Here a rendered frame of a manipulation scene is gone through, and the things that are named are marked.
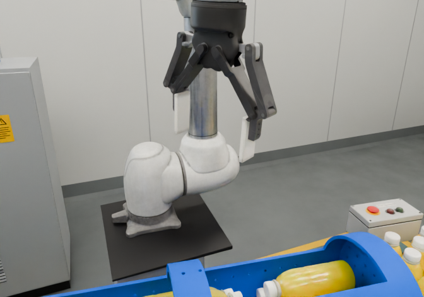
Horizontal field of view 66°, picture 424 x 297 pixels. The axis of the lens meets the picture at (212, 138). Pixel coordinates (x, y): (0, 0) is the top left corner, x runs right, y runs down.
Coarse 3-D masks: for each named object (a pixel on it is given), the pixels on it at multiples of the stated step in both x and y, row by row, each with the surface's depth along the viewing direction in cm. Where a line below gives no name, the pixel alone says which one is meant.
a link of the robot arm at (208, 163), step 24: (192, 48) 97; (216, 72) 103; (192, 96) 103; (216, 96) 106; (192, 120) 106; (216, 120) 109; (192, 144) 107; (216, 144) 107; (192, 168) 107; (216, 168) 109; (192, 192) 111
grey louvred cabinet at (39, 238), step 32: (0, 64) 176; (32, 64) 179; (0, 96) 164; (32, 96) 169; (0, 128) 168; (32, 128) 174; (0, 160) 173; (32, 160) 179; (0, 192) 179; (32, 192) 185; (0, 224) 184; (32, 224) 191; (64, 224) 227; (0, 256) 190; (32, 256) 197; (64, 256) 206; (0, 288) 196; (32, 288) 204; (64, 288) 217
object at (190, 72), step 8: (200, 48) 46; (192, 56) 48; (200, 56) 46; (192, 64) 48; (200, 64) 49; (184, 72) 50; (192, 72) 50; (176, 80) 52; (184, 80) 51; (192, 80) 53; (176, 88) 53; (184, 88) 54
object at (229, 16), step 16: (192, 0) 43; (192, 16) 43; (208, 16) 41; (224, 16) 41; (240, 16) 42; (208, 32) 45; (224, 32) 43; (240, 32) 43; (208, 48) 46; (224, 48) 44; (208, 64) 47
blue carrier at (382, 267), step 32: (288, 256) 83; (320, 256) 86; (352, 256) 82; (384, 256) 67; (96, 288) 73; (128, 288) 75; (160, 288) 77; (192, 288) 59; (224, 288) 81; (256, 288) 83; (384, 288) 62; (416, 288) 63
